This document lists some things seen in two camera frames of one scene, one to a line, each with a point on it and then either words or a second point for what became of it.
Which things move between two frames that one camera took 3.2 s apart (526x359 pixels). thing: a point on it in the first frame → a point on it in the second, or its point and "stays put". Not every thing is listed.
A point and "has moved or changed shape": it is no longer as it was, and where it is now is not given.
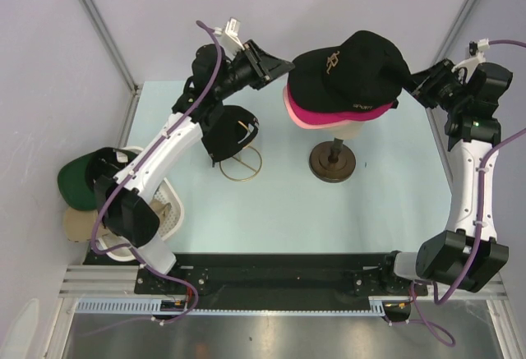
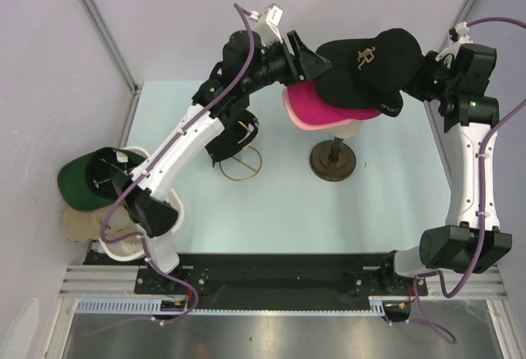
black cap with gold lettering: [228, 135] stays put
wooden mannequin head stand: [332, 161] stays put
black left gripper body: [246, 71] → [284, 70]
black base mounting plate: [276, 281] stays put
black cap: [364, 72] has moved or changed shape
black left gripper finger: [277, 69] → [315, 66]
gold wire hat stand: [243, 166] stays put
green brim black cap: [77, 177] stays put
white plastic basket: [168, 200] stays put
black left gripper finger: [260, 52] → [299, 48]
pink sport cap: [315, 126] stays put
